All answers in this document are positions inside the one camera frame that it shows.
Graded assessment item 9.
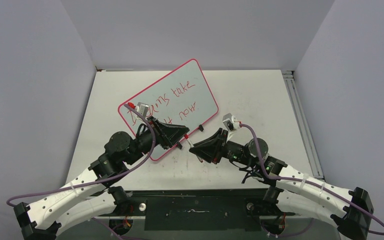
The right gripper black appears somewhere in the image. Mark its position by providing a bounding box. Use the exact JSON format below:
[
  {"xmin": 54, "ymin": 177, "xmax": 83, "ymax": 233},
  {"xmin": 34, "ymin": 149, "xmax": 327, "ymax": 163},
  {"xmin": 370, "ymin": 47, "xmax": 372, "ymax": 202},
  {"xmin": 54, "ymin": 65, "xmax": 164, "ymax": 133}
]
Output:
[{"xmin": 189, "ymin": 128, "xmax": 257, "ymax": 168}]

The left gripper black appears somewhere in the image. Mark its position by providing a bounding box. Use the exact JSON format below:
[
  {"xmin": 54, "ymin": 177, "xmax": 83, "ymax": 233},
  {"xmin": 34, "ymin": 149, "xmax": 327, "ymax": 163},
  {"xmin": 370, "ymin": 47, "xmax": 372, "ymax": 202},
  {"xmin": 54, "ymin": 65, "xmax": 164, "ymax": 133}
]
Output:
[{"xmin": 125, "ymin": 115, "xmax": 189, "ymax": 166}]

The white marker pen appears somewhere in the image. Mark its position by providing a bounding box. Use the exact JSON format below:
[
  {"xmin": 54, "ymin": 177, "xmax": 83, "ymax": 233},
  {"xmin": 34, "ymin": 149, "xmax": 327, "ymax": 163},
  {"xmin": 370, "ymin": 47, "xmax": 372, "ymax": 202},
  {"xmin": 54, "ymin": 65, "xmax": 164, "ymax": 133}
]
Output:
[{"xmin": 186, "ymin": 138, "xmax": 203, "ymax": 163}]

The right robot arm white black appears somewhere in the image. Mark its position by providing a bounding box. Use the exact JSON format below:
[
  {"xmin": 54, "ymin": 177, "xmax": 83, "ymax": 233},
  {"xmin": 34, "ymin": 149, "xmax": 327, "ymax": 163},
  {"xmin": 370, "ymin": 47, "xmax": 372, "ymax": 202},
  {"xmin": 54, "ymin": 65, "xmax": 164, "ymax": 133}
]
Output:
[{"xmin": 189, "ymin": 128, "xmax": 374, "ymax": 240}]

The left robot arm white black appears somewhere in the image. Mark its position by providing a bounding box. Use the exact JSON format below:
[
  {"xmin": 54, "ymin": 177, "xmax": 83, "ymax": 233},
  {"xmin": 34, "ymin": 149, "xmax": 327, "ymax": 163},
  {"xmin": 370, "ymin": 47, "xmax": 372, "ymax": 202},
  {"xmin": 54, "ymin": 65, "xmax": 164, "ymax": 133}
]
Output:
[{"xmin": 13, "ymin": 116, "xmax": 190, "ymax": 240}]

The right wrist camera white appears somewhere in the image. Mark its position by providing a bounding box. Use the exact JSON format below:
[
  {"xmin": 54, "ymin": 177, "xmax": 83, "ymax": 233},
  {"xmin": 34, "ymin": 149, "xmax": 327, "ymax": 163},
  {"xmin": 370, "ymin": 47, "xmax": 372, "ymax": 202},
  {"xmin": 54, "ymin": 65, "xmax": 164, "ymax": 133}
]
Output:
[{"xmin": 222, "ymin": 113, "xmax": 241, "ymax": 141}]

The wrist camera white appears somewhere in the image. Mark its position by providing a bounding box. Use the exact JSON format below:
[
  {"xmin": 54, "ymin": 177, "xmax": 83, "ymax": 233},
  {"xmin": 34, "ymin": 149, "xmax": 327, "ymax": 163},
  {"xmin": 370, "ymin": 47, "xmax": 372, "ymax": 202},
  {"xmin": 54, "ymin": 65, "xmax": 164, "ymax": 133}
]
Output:
[
  {"xmin": 126, "ymin": 102, "xmax": 150, "ymax": 122},
  {"xmin": 222, "ymin": 113, "xmax": 241, "ymax": 141}
]

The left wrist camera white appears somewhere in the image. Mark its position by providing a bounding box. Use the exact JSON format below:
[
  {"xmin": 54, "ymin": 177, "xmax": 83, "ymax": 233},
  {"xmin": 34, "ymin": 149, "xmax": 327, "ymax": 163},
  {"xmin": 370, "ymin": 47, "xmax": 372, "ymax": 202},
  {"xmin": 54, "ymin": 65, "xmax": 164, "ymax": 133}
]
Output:
[{"xmin": 126, "ymin": 102, "xmax": 150, "ymax": 122}]

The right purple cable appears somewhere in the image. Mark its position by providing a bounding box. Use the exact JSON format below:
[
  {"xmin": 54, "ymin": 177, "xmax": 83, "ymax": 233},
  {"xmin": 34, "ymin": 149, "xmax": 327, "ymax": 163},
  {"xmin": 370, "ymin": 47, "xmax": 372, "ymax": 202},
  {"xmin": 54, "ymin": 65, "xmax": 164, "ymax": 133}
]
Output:
[{"xmin": 238, "ymin": 123, "xmax": 384, "ymax": 239}]

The purple cable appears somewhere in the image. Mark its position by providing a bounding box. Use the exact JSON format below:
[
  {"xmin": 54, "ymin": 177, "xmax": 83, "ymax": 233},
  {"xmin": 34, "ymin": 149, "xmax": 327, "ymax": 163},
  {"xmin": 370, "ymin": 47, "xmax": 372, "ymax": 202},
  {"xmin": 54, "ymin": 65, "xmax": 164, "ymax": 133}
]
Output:
[
  {"xmin": 238, "ymin": 123, "xmax": 384, "ymax": 239},
  {"xmin": 6, "ymin": 103, "xmax": 156, "ymax": 240}
]

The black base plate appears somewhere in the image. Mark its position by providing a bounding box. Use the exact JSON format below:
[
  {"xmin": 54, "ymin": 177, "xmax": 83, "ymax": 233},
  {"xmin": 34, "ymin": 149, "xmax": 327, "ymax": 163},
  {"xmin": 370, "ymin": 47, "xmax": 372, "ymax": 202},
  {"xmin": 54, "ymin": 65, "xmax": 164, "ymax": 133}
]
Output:
[{"xmin": 103, "ymin": 188, "xmax": 285, "ymax": 234}]

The aluminium front rail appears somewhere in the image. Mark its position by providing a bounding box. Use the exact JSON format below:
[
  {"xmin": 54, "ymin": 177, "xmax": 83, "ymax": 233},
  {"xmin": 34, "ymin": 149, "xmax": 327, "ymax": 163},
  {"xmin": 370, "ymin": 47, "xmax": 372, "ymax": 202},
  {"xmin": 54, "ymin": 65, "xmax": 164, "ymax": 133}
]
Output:
[{"xmin": 47, "ymin": 195, "xmax": 348, "ymax": 220}]

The aluminium side rail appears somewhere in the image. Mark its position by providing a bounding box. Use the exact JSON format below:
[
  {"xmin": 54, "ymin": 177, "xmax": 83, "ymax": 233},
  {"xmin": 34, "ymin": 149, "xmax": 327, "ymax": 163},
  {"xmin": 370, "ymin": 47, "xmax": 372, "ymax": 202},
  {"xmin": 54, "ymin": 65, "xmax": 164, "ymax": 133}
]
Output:
[{"xmin": 281, "ymin": 70, "xmax": 325, "ymax": 181}]

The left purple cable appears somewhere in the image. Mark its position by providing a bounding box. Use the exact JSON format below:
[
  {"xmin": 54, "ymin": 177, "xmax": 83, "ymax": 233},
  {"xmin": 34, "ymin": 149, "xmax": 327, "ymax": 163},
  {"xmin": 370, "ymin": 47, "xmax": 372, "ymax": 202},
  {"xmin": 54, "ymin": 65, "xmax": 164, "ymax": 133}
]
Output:
[{"xmin": 6, "ymin": 103, "xmax": 156, "ymax": 240}]

